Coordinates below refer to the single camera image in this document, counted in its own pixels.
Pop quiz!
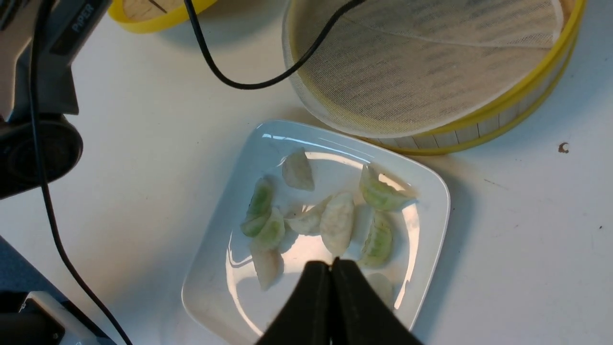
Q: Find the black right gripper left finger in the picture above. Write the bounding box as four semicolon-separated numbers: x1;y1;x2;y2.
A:
257;261;331;345

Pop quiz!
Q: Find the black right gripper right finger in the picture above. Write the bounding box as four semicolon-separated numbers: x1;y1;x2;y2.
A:
330;258;422;345

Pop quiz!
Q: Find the green dumpling translucent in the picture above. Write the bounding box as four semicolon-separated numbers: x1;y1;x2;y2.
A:
250;207;285;251

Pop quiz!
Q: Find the white square plate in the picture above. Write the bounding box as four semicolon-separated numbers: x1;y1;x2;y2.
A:
182;121;450;345

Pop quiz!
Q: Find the green dumpling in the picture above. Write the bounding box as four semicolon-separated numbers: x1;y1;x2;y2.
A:
239;177;274;238
359;165;419;212
357;210;394;268

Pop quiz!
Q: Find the pale dumpling centre left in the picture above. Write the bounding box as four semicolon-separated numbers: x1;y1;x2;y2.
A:
284;195;333;235

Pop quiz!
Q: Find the white dumpling centre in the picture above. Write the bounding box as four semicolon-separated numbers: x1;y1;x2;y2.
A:
319;192;355;257

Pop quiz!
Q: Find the green dumpling left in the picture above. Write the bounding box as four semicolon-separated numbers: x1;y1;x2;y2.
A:
239;177;274;238

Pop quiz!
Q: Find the green dumpling top right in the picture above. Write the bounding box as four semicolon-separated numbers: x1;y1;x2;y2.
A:
359;165;419;212

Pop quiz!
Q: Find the white dumpling upper left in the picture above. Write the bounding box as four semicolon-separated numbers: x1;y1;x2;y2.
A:
282;147;315;192

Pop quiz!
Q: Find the yellow bamboo steamer lid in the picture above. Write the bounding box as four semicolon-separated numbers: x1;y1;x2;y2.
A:
107;0;189;34

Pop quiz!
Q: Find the yellow bamboo steamer basket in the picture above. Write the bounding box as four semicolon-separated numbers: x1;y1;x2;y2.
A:
282;0;588;156

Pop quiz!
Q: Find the black camera cable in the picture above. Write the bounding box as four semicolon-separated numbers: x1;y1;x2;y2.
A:
27;0;367;345

